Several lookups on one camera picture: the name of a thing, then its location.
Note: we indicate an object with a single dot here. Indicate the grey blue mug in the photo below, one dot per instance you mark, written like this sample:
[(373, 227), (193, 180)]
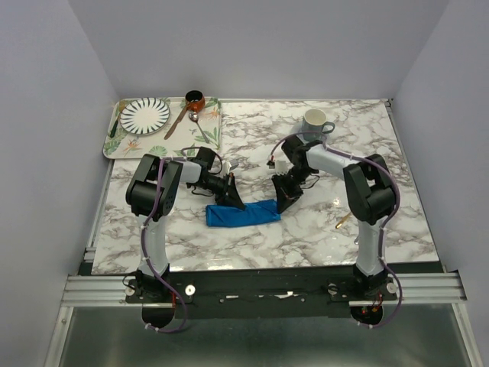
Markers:
[(315, 117)]

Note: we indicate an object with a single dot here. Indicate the grey blue saucer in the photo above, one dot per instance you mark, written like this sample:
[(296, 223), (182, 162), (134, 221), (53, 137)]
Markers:
[(311, 132)]

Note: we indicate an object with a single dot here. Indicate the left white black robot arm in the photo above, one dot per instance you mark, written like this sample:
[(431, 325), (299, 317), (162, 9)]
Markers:
[(152, 192)]

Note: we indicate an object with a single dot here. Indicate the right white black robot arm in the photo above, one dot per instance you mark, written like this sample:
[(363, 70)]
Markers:
[(373, 196)]

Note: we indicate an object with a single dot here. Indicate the brown ceramic pot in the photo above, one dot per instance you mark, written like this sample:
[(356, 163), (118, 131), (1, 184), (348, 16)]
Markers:
[(195, 101)]

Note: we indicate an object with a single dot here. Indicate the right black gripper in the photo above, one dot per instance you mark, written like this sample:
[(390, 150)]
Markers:
[(285, 197)]

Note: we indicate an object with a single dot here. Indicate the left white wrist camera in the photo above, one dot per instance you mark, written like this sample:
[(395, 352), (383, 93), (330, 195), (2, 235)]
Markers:
[(229, 166)]

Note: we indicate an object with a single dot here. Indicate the striped white blue plate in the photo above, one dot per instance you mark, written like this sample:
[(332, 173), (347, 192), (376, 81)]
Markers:
[(144, 116)]

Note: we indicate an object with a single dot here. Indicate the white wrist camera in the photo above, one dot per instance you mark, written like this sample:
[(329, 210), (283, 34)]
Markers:
[(229, 166), (280, 167)]

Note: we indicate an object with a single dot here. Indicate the blue satin napkin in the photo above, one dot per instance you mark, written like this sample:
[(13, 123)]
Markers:
[(258, 213)]

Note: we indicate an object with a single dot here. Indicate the silver spoon on tray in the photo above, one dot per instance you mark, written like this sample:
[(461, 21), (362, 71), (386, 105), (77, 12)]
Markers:
[(194, 117)]

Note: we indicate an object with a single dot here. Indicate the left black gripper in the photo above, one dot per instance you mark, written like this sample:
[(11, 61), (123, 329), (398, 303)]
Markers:
[(228, 194)]

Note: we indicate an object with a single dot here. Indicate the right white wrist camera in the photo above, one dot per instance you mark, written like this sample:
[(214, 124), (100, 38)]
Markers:
[(280, 167)]

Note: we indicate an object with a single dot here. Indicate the floral serving tray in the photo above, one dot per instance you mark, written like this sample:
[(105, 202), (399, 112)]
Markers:
[(187, 135)]

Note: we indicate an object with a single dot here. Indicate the aluminium frame rail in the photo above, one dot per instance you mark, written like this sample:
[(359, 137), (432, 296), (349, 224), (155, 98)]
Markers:
[(301, 286)]

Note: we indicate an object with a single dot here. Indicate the gold spoon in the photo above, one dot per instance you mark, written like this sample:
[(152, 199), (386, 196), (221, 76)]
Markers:
[(342, 221)]

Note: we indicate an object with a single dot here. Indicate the dark green handled utensil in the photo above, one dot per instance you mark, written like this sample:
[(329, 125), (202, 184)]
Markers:
[(114, 127)]

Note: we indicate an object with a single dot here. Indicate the wooden handled knife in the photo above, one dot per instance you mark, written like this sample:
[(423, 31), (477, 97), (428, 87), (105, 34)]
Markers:
[(176, 123)]

